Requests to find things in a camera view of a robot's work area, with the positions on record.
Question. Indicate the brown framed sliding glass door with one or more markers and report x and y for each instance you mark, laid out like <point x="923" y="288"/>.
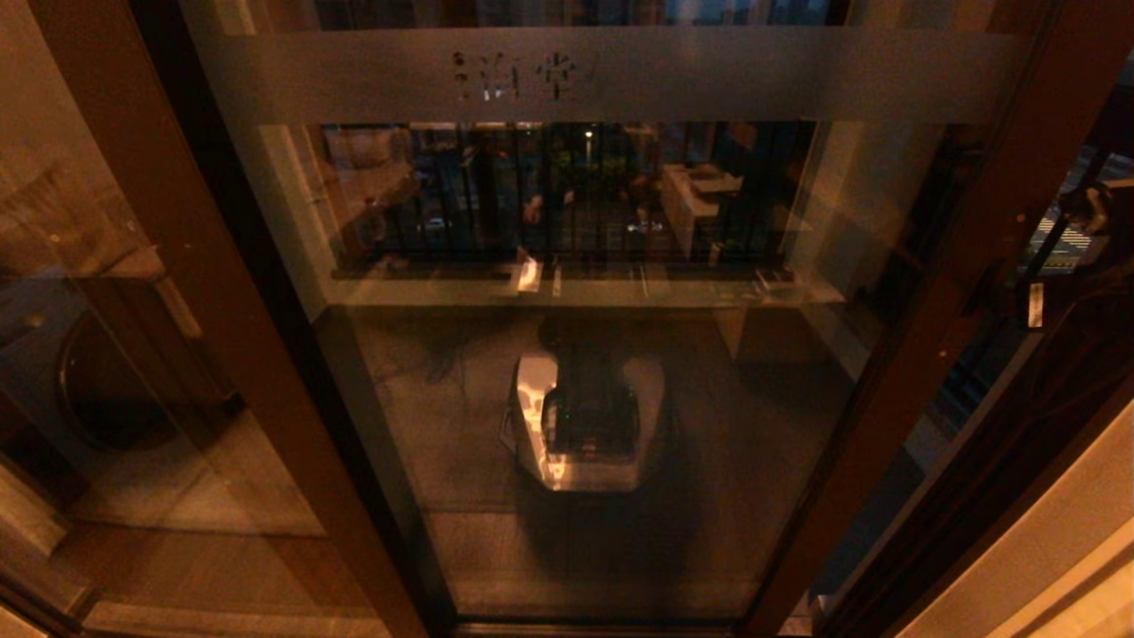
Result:
<point x="957" y="266"/>

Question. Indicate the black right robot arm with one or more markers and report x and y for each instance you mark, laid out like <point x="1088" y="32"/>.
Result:
<point x="1112" y="266"/>

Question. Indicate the brown framed fixed glass panel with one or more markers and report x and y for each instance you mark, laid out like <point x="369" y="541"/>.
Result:
<point x="221" y="266"/>

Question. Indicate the dark brown door jamb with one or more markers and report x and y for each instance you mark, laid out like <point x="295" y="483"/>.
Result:
<point x="974" y="514"/>

